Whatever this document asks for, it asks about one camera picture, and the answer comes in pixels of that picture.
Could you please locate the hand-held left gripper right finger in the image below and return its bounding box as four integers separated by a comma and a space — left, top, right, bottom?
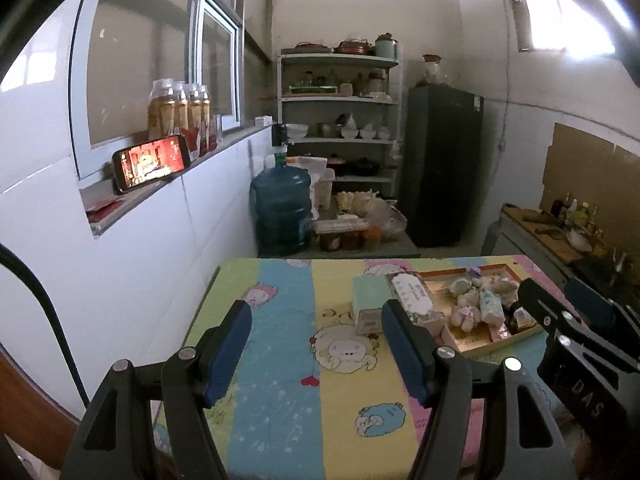
381, 299, 576, 480

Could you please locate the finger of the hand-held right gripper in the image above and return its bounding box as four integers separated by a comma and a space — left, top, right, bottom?
517, 277, 623, 378
564, 276, 640, 346

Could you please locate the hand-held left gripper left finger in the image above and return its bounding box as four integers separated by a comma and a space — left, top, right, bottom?
65, 300, 253, 480

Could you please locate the leopard print scrunchie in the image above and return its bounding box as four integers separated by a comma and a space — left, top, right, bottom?
502, 300, 531, 331

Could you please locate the white fluffy scrunchie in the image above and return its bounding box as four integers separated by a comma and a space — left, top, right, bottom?
480, 275, 518, 306

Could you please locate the wooden tray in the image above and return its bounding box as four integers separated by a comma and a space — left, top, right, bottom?
417, 262, 543, 358

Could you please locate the kitchen counter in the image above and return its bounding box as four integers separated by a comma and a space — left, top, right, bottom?
482, 203, 640, 301

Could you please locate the floral wet wipes pack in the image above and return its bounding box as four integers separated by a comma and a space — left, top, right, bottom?
387, 271, 446, 328

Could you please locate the white bowl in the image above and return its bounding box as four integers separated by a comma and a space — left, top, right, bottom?
567, 227, 593, 252

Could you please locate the green tissue box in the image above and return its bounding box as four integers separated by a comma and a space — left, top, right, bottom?
352, 276, 398, 337

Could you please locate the cartoon printed table cover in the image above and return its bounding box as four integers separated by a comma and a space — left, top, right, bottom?
152, 256, 596, 480

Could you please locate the cluster of condiment bottles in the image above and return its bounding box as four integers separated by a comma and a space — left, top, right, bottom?
550, 192, 606, 241

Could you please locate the low green table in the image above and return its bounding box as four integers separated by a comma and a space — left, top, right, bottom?
257, 210, 421, 259

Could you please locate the cardboard sheet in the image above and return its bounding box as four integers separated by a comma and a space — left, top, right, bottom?
541, 122, 640, 256

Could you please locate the clear plastic bag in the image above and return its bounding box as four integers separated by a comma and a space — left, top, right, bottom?
367, 197, 408, 241

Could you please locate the flat food container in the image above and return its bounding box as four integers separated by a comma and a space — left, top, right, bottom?
312, 219, 373, 235

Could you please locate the blue water jug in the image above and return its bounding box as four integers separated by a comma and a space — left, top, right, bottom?
250, 155, 313, 256

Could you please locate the yellow snack bag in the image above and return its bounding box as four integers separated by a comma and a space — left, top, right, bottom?
336, 190, 381, 216

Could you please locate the dark refrigerator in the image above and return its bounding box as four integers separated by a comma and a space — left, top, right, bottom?
404, 85, 485, 248

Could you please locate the white plastic container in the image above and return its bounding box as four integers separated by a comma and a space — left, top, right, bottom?
315, 167, 336, 211

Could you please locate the red packet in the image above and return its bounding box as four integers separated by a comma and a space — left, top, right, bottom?
85, 199, 124, 222

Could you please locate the white carton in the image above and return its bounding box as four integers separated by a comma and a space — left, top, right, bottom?
295, 156, 328, 211

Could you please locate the smartphone with lit screen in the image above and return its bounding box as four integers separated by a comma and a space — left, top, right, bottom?
112, 135, 192, 195

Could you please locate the black water pump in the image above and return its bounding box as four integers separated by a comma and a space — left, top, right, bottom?
271, 123, 291, 158

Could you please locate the white metal shelf rack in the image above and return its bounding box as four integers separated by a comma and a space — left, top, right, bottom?
277, 47, 403, 196

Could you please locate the small high window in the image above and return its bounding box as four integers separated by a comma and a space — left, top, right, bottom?
505, 0, 618, 53

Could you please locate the pale green canister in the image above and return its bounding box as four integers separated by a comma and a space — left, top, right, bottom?
374, 34, 399, 60

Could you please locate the sliding window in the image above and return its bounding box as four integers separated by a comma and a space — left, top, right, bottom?
70, 0, 273, 181

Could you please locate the red round basket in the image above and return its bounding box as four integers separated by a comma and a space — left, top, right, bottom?
334, 38, 375, 56

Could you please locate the black cable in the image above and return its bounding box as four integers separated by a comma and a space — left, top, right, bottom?
0, 242, 91, 408

